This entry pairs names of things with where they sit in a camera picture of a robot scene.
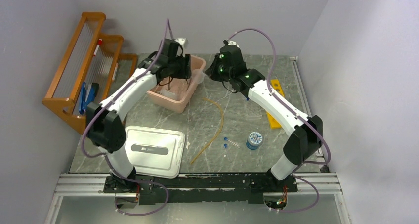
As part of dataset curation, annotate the clear plastic funnel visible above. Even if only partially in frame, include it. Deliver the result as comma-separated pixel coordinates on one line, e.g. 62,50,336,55
192,69,206,84

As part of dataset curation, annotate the black wire ring tripod stand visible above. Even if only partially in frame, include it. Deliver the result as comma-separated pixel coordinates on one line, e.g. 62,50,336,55
156,78,190,92

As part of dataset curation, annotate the small white plastic bag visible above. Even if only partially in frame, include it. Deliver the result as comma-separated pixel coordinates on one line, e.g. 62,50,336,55
160,90,177,101

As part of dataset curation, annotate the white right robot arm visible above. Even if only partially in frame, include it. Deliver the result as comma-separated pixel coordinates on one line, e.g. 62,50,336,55
205,45,323,191

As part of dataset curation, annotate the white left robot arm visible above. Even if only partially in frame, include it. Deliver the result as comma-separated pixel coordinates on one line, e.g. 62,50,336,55
80,38,192,192

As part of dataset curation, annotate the pink plastic bin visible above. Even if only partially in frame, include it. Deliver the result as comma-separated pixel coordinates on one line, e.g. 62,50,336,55
147,55,206,113

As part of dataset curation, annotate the tan rubber tubing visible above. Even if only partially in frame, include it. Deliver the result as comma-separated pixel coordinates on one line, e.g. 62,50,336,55
190,98,225,166

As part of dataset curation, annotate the blue capped test tube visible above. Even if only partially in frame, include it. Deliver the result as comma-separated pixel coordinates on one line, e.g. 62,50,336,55
223,143,232,162
224,137,240,148

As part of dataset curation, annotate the yellow test tube rack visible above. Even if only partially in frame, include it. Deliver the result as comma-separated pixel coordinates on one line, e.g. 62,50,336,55
265,79,286,130

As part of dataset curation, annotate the blue patterned round tin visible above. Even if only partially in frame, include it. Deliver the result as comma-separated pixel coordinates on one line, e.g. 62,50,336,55
246,132,263,150

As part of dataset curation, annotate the red and white marker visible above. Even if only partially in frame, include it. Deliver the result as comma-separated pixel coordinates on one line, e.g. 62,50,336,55
92,39,103,57

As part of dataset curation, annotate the wooden drying rack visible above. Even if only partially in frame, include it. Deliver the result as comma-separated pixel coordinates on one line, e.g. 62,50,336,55
42,12,138,134

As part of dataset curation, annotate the white metal tray lid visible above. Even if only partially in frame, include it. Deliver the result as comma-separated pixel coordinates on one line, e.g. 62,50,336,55
125,126,186,179

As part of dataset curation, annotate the blue stapler tool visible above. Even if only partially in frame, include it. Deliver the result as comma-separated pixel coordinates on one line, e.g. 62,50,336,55
78,82,99,115

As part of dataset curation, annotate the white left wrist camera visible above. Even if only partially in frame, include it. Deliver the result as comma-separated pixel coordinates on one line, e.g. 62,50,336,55
175,38,188,50

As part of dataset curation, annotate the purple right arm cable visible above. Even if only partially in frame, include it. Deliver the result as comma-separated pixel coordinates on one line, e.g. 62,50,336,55
224,28,332,214

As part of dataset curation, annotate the aluminium frame rail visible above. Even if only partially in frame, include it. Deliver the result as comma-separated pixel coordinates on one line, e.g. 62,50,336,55
45,172,351,224

